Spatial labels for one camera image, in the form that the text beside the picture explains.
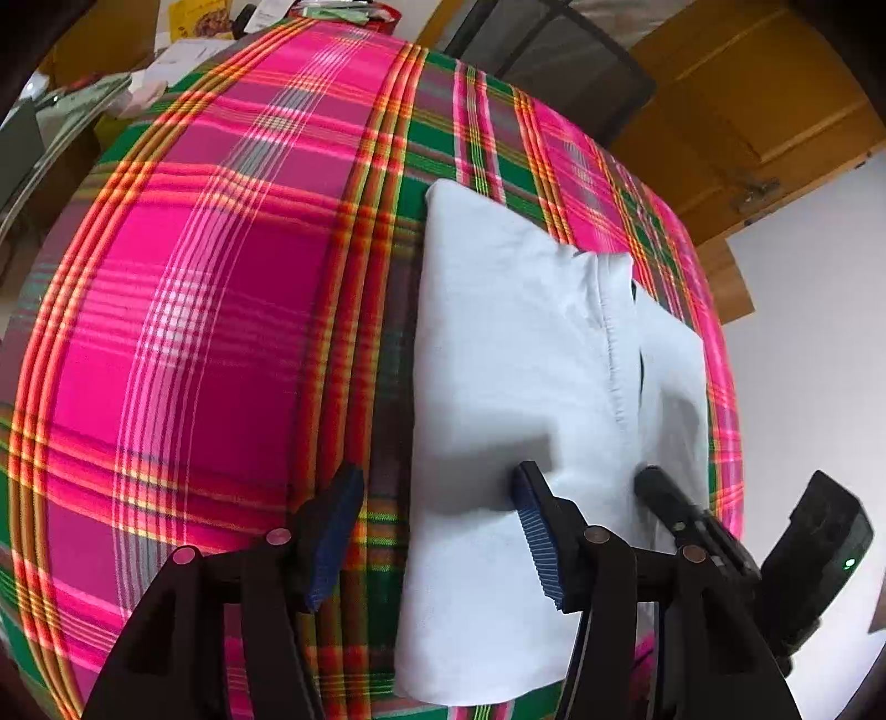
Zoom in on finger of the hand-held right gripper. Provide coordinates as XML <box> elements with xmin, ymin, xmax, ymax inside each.
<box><xmin>633</xmin><ymin>467</ymin><xmax>763</xmax><ymax>583</ymax></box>

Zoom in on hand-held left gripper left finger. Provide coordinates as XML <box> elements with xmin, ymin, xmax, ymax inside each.
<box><xmin>79</xmin><ymin>460</ymin><xmax>367</xmax><ymax>720</ymax></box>

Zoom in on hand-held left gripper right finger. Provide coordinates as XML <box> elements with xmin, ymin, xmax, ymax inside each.
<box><xmin>511</xmin><ymin>460</ymin><xmax>797</xmax><ymax>720</ymax></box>

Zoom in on light blue t-shirt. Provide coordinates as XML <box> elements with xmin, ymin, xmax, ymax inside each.
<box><xmin>394</xmin><ymin>178</ymin><xmax>714</xmax><ymax>707</ymax></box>

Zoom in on wooden board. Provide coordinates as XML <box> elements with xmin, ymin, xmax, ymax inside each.
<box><xmin>699</xmin><ymin>235</ymin><xmax>755</xmax><ymax>326</ymax></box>

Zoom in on pink green plaid tablecloth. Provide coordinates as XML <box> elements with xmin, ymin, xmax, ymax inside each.
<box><xmin>0</xmin><ymin>14</ymin><xmax>745</xmax><ymax>720</ymax></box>

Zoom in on wooden door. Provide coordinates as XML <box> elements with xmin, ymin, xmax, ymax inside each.
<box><xmin>609</xmin><ymin>0</ymin><xmax>886</xmax><ymax>246</ymax></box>

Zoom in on black mesh office chair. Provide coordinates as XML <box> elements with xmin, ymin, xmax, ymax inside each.
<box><xmin>443</xmin><ymin>0</ymin><xmax>657</xmax><ymax>146</ymax></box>

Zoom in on pink cloth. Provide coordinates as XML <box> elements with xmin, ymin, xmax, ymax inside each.
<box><xmin>114</xmin><ymin>76</ymin><xmax>171</xmax><ymax>115</ymax></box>

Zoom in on white paper sheets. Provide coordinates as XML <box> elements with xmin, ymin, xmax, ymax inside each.
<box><xmin>142</xmin><ymin>38</ymin><xmax>229</xmax><ymax>77</ymax></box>

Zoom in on glass-top folding table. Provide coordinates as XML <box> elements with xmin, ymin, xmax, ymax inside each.
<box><xmin>0</xmin><ymin>73</ymin><xmax>132</xmax><ymax>236</ymax></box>

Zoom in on yellow paper bag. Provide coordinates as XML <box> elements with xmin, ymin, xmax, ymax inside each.
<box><xmin>169</xmin><ymin>0</ymin><xmax>233</xmax><ymax>39</ymax></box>

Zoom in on metal door handle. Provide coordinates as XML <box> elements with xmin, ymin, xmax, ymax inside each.
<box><xmin>727</xmin><ymin>169</ymin><xmax>782</xmax><ymax>215</ymax></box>

